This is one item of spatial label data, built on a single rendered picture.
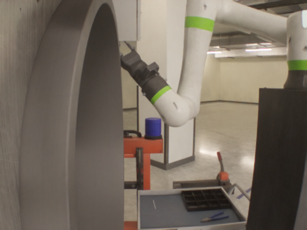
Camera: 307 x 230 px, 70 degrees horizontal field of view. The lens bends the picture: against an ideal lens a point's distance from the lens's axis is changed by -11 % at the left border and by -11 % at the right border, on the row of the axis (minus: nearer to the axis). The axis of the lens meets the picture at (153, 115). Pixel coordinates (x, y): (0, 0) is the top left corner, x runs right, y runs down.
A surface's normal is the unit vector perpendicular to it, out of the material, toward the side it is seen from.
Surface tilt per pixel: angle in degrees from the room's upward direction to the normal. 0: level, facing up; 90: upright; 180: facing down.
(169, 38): 90
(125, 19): 137
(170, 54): 90
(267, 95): 90
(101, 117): 100
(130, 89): 90
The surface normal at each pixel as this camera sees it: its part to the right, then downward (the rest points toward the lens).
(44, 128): 0.05, -0.27
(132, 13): 0.04, 0.82
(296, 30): -0.92, 0.05
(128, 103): 0.68, 0.10
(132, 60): 0.25, -0.35
